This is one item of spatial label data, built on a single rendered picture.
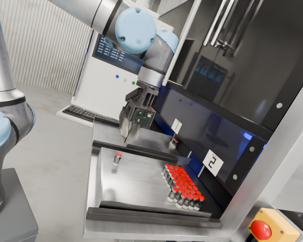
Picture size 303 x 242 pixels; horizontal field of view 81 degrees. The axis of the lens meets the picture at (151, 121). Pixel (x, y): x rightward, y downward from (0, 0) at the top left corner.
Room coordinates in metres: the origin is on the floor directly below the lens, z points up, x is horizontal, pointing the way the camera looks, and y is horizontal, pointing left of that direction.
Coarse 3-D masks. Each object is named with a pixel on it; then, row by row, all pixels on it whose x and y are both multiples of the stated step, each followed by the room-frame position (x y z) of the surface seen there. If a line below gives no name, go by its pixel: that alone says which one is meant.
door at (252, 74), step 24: (264, 0) 0.77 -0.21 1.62; (288, 0) 0.67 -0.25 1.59; (240, 24) 0.83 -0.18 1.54; (264, 24) 0.71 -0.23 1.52; (288, 24) 0.63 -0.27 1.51; (240, 48) 0.77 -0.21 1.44; (264, 48) 0.66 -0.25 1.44; (288, 48) 0.59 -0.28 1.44; (216, 72) 0.84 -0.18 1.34; (240, 72) 0.71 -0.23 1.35; (264, 72) 0.62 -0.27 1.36; (288, 72) 0.55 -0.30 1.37; (216, 96) 0.77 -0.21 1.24; (240, 96) 0.66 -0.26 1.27; (264, 96) 0.58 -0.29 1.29
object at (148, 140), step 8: (128, 128) 0.96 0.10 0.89; (144, 128) 1.00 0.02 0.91; (144, 136) 0.96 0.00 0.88; (152, 136) 1.02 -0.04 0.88; (160, 136) 1.04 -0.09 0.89; (168, 136) 1.06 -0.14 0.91; (128, 144) 0.71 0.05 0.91; (136, 144) 0.81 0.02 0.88; (144, 144) 0.86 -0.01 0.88; (152, 144) 0.90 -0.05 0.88; (160, 144) 0.95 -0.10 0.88; (168, 144) 1.00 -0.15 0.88; (152, 152) 0.76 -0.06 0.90; (160, 152) 0.77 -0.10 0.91; (168, 152) 0.88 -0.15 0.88; (176, 152) 0.92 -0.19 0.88; (184, 160) 0.82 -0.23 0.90
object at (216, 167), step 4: (208, 152) 0.65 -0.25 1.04; (212, 152) 0.63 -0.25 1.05; (208, 156) 0.64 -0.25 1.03; (212, 156) 0.62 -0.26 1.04; (216, 156) 0.61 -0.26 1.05; (204, 160) 0.64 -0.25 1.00; (208, 160) 0.63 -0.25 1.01; (212, 160) 0.61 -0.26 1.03; (216, 160) 0.60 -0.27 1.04; (220, 160) 0.58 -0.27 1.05; (204, 164) 0.64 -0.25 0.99; (212, 164) 0.61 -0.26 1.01; (216, 164) 0.59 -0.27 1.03; (220, 164) 0.58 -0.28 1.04; (208, 168) 0.61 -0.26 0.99; (212, 168) 0.60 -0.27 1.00; (216, 168) 0.58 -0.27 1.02; (212, 172) 0.59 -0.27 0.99; (216, 172) 0.57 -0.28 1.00
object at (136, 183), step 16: (112, 160) 0.59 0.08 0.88; (128, 160) 0.63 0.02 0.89; (144, 160) 0.65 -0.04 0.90; (160, 160) 0.68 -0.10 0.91; (112, 176) 0.50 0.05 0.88; (128, 176) 0.54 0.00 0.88; (144, 176) 0.57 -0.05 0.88; (160, 176) 0.62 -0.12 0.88; (112, 192) 0.43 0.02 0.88; (128, 192) 0.46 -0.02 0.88; (144, 192) 0.49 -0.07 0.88; (160, 192) 0.52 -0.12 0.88; (112, 208) 0.36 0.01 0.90; (128, 208) 0.38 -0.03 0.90; (144, 208) 0.39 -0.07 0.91; (160, 208) 0.41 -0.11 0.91; (176, 208) 0.43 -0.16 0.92
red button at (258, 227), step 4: (256, 220) 0.38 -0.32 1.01; (260, 220) 0.38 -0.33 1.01; (252, 224) 0.38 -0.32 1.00; (256, 224) 0.37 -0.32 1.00; (260, 224) 0.37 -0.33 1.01; (264, 224) 0.37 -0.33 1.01; (252, 228) 0.37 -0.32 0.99; (256, 228) 0.37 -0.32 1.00; (260, 228) 0.36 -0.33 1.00; (264, 228) 0.36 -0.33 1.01; (268, 228) 0.36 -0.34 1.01; (252, 232) 0.37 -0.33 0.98; (256, 232) 0.36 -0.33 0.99; (260, 232) 0.36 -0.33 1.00; (264, 232) 0.35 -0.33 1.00; (268, 232) 0.36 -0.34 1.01; (256, 236) 0.36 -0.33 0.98; (260, 236) 0.35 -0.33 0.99; (264, 236) 0.35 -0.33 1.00; (268, 236) 0.35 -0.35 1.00
